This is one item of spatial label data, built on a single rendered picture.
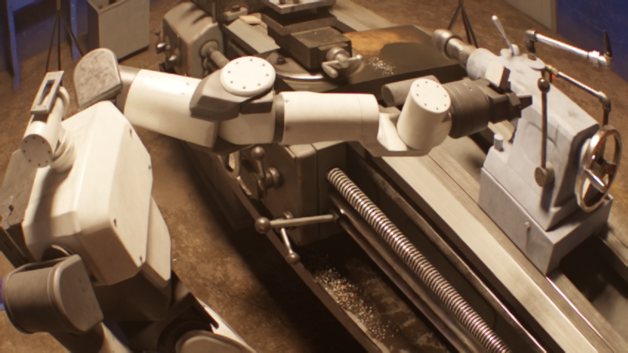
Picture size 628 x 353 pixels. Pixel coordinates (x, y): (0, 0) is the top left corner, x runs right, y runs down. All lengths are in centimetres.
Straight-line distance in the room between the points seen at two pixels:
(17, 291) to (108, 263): 19
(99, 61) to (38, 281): 44
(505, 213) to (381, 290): 63
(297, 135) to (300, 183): 87
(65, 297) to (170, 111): 40
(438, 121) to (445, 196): 60
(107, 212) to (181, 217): 218
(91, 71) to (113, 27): 350
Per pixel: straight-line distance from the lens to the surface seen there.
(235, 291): 262
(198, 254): 280
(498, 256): 147
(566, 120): 138
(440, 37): 174
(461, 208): 158
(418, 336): 187
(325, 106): 100
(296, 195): 189
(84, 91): 101
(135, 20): 458
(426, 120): 102
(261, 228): 183
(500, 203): 152
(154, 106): 99
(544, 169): 136
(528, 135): 145
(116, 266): 85
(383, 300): 198
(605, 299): 160
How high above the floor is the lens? 181
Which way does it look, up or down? 35 degrees down
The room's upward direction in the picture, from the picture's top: 3 degrees counter-clockwise
